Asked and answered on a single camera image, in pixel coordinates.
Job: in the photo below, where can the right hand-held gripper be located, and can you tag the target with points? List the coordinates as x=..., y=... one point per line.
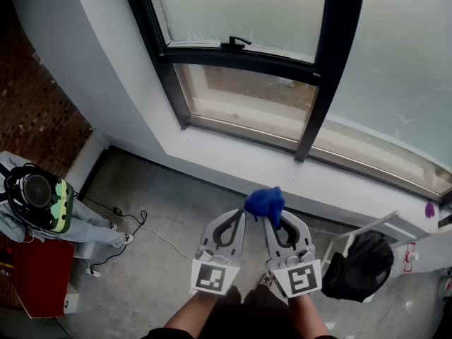
x=300, y=279

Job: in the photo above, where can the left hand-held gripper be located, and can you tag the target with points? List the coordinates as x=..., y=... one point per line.
x=212, y=277

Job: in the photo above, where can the blue cleaning cloth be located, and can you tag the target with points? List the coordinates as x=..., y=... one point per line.
x=265, y=203

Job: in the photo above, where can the black window frame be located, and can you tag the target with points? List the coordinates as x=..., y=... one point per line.
x=332, y=83

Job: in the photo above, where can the person's right forearm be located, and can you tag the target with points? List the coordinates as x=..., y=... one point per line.
x=307, y=316

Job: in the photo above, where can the person's left forearm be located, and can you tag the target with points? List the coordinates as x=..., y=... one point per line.
x=190, y=313

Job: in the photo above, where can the person's dark shoe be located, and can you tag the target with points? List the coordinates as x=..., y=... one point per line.
x=265, y=280

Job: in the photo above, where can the black bag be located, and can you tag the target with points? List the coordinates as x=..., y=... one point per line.
x=360, y=267

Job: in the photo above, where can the person's black trousers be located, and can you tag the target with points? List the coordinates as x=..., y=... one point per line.
x=254, y=316

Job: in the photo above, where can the white rack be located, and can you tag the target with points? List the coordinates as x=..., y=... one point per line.
x=385, y=222

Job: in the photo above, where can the person's black shirt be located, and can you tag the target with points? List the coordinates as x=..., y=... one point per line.
x=155, y=334

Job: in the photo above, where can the small purple item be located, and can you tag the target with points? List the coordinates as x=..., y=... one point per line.
x=429, y=210

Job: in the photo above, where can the small black container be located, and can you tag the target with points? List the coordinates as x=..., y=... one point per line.
x=445, y=221

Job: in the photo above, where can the white cardboard box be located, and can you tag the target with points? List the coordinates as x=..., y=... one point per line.
x=71, y=298

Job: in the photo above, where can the red box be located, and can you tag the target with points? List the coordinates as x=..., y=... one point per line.
x=42, y=277

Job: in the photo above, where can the black green helmet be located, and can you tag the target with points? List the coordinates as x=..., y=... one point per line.
x=39, y=196

